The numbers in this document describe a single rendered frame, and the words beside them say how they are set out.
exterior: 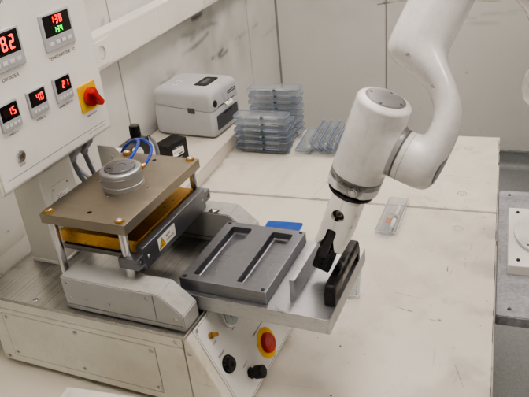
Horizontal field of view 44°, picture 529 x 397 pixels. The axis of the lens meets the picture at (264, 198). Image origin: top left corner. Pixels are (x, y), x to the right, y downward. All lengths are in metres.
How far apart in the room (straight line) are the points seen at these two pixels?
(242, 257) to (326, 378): 0.29
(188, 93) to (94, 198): 1.04
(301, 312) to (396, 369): 0.29
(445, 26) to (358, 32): 2.62
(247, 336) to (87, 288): 0.31
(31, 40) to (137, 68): 1.08
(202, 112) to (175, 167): 0.92
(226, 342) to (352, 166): 0.42
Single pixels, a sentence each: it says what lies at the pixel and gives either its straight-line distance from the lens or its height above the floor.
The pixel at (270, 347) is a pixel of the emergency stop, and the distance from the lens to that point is 1.30.
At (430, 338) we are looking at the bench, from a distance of 1.37.
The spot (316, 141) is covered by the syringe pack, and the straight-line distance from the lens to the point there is 2.13.
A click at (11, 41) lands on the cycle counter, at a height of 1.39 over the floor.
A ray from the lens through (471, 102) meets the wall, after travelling 3.65.
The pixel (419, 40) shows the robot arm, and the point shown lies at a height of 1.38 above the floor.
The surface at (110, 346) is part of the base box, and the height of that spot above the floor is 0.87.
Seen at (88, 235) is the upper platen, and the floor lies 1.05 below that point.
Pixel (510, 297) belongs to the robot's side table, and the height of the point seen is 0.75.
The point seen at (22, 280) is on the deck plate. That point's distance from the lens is 1.39.
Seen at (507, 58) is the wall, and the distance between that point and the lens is 3.58.
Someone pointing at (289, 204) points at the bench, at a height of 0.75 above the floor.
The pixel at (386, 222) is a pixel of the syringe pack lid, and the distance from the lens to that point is 1.70.
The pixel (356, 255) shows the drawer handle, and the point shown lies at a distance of 1.17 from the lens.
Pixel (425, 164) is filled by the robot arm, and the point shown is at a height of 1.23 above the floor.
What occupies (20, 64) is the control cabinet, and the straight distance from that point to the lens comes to 1.21.
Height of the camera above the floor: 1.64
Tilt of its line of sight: 28 degrees down
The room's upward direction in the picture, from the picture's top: 6 degrees counter-clockwise
